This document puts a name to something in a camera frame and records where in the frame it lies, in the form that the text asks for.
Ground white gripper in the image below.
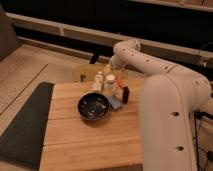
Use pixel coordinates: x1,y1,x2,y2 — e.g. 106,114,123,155
103,64,127,84

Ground grey blue sponge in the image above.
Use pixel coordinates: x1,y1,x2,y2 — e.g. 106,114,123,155
107,95,123,111

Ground black round bowl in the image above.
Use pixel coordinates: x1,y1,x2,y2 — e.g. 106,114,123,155
78,93,110,121

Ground olive green stool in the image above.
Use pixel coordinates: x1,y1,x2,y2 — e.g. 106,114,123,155
73,64,104,82

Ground dark grey floor mat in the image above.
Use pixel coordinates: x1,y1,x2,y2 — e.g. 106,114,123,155
0,82,54,169

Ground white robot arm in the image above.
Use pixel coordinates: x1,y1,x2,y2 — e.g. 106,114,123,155
109,39,211,171

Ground black floor cables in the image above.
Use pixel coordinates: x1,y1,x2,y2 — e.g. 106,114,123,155
193,111,213,171

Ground black eraser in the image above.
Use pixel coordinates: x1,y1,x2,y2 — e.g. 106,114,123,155
122,87,130,104

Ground wooden slatted table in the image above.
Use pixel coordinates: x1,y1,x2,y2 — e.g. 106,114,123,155
39,78,144,171

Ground small white bottle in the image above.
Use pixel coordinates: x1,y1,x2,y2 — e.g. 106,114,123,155
92,71,104,92

